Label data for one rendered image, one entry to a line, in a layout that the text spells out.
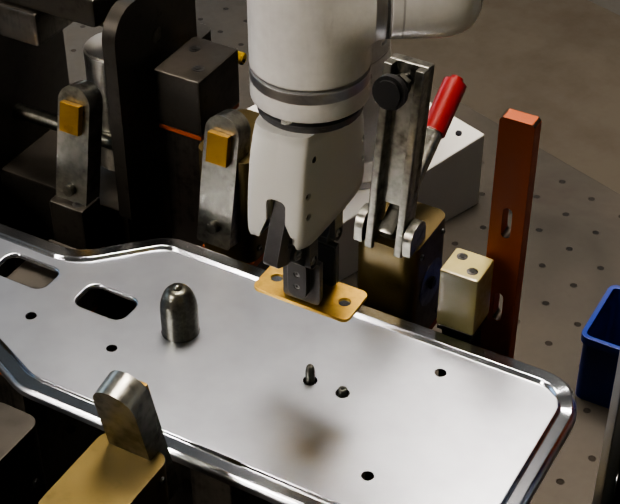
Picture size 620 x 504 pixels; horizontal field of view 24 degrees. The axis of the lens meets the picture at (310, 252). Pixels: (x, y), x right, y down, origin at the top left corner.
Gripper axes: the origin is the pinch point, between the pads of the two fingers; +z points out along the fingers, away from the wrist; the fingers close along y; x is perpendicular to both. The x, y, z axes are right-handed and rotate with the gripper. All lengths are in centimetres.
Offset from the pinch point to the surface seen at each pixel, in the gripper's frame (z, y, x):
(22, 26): -2.3, -15.5, -39.3
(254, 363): 11.8, 0.6, -5.1
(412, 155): -2.4, -14.1, 1.6
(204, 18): 42, -89, -69
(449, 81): -2.8, -25.1, -0.2
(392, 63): -9.6, -15.4, -1.1
